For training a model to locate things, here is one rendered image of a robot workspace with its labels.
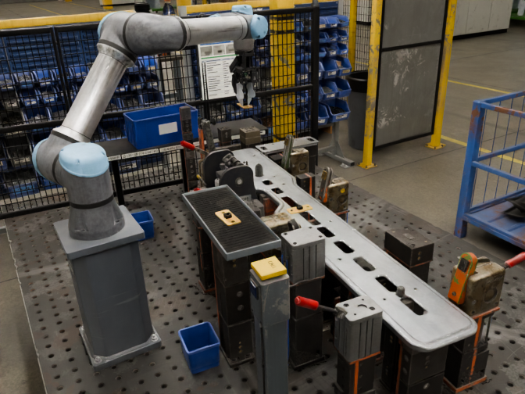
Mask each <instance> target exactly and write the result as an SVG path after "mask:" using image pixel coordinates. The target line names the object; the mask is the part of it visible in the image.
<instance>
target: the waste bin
mask: <svg viewBox="0 0 525 394"><path fill-rule="evenodd" d="M345 80H347V81H348V83H349V86H350V88H351V94H350V93H349V96H348V107H349V110H350V111H351V112H350V114H349V118H348V145H350V146H351V147H352V148H354V149H358V150H363V147H364V134H365V121H366V95H367V82H368V70H357V71H352V72H350V74H349V75H346V76H345Z"/></svg>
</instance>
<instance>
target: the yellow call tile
mask: <svg viewBox="0 0 525 394"><path fill-rule="evenodd" d="M251 268H252V269H253V270H254V271H255V272H256V274H257V275H258V276H259V278H260V279H261V280H266V279H268V278H273V277H276V276H279V275H282V274H286V273H287V269H286V268H285V267H284V265H283V264H282V263H281V262H280V261H279V260H278V259H277V258H276V257H275V256H273V257H270V258H267V259H264V260H259V261H255V262H252V263H251Z"/></svg>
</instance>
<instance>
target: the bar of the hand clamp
mask: <svg viewBox="0 0 525 394"><path fill-rule="evenodd" d="M211 124H212V125H216V121H215V119H214V118H212V119H211V121H209V120H208V121H207V119H204V120H201V124H199V127H203V131H204V134H205V139H206V143H207V146H208V150H209V152H213V151H216V147H215V144H214V141H213V134H212V131H211V127H210V125H211Z"/></svg>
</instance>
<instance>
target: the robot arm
mask: <svg viewBox="0 0 525 394"><path fill-rule="evenodd" d="M267 31H268V23H267V21H266V18H265V17H264V16H259V15H256V14H255V15H253V12H252V7H251V6H250V5H233V6H232V11H231V13H222V14H215V15H212V16H210V17H207V18H194V19H181V18H180V17H179V16H160V15H155V14H150V13H129V12H124V11H119V12H114V13H110V14H108V15H106V16H105V17H104V18H103V19H102V20H101V22H100V24H99V25H98V39H99V41H98V44H97V45H96V46H97V49H98V56H97V58H96V60H95V62H94V63H93V65H92V67H91V69H90V71H89V73H88V75H87V77H86V79H85V81H84V83H83V85H82V86H81V88H80V90H79V92H78V94H77V97H76V98H75V100H74V102H73V104H72V106H71V108H70V110H69V112H68V113H67V115H66V118H65V120H64V121H63V123H62V126H61V127H57V128H54V129H53V130H52V132H51V134H50V135H49V137H48V138H46V139H45V140H43V141H40V142H39V143H38V144H37V145H36V146H35V148H34V151H33V155H32V161H33V165H34V168H35V170H36V171H37V172H38V173H39V174H40V175H41V176H42V177H43V178H45V179H46V180H48V181H51V182H54V183H56V184H59V185H61V186H63V187H64V188H66V190H67V194H68V198H69V201H70V215H69V221H68V229H69V233H70V236H71V237H72V238H75V239H77V240H82V241H93V240H99V239H103V238H108V237H110V236H112V235H114V234H116V233H118V232H119V231H121V230H122V229H123V228H124V226H125V219H124V215H123V213H122V211H121V209H120V208H119V206H118V204H117V203H116V200H115V199H114V194H113V187H112V182H111V177H110V172H109V161H108V158H107V157H106V153H105V150H104V149H103V148H102V147H101V146H100V145H96V144H94V143H90V140H91V137H92V135H93V134H94V132H95V129H96V127H97V126H98V123H99V121H100V119H101V118H102V115H103V113H104V112H105V109H106V107H107V105H108V104H109V101H110V99H111V98H112V96H113V93H114V91H115V90H116V87H117V85H118V83H119V82H120V79H121V78H122V76H123V74H124V72H125V70H126V68H129V67H132V66H134V64H135V63H136V61H137V59H138V56H153V55H158V54H162V53H166V52H175V51H180V50H182V49H183V48H184V47H185V46H190V45H203V44H209V43H216V42H223V41H234V49H235V50H234V54H236V55H239V56H236V57H235V58H234V60H233V62H232V63H231V64H230V66H229V69H230V72H231V73H234V74H232V80H231V84H232V87H233V89H234V93H235V95H236V96H237V100H238V101H239V102H240V104H241V105H242V106H244V101H243V98H244V93H243V91H242V89H243V84H245V83H246V84H245V88H246V102H247V106H248V105H249V103H250V101H251V100H252V98H254V97H255V92H254V90H253V88H254V85H255V83H256V82H257V81H258V82H259V68H258V67H256V66H253V61H252V57H253V56H254V49H253V48H254V42H255V40H256V39H262V38H264V37H265V36H266V34H267ZM254 39H255V40H254ZM257 72H258V78H257ZM239 82H240V83H239Z"/></svg>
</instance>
